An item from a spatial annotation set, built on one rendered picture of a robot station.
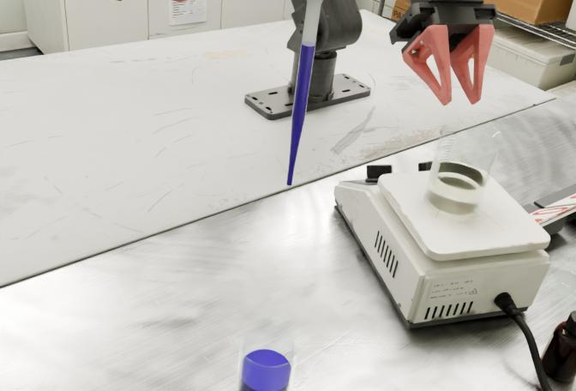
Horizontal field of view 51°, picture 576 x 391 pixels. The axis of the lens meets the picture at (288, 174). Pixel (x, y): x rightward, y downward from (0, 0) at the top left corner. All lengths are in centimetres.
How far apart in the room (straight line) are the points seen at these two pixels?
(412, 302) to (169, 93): 51
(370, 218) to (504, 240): 13
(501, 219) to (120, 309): 34
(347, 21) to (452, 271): 43
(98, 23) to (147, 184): 228
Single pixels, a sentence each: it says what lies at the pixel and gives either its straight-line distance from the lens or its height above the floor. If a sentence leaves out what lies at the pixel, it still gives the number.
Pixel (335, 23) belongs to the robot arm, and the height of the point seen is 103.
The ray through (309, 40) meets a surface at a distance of 31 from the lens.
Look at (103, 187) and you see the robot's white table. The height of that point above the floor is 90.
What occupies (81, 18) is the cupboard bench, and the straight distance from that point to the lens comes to 290.
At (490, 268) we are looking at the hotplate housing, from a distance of 54.
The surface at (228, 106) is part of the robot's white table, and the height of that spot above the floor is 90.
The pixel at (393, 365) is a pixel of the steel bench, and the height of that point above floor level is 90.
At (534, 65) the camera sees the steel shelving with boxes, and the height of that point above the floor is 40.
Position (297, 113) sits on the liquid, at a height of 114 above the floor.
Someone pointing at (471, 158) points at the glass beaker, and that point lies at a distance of 51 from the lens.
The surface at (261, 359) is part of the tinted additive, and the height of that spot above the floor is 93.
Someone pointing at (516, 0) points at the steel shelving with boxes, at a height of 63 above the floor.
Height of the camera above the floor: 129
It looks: 33 degrees down
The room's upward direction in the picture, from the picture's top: 7 degrees clockwise
